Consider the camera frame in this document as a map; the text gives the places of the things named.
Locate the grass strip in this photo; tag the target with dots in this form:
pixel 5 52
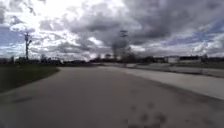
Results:
pixel 203 65

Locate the white building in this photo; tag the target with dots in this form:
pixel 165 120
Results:
pixel 173 59

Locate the distant tree line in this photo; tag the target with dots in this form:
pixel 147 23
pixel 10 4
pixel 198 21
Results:
pixel 80 60

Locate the green grass field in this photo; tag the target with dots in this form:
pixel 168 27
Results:
pixel 23 75

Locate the utility pole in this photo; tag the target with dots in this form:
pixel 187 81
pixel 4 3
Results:
pixel 27 45

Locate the pale concrete path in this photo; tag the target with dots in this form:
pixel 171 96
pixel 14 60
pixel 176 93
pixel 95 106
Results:
pixel 106 96

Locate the lattice pylon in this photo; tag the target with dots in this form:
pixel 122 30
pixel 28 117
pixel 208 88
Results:
pixel 124 46

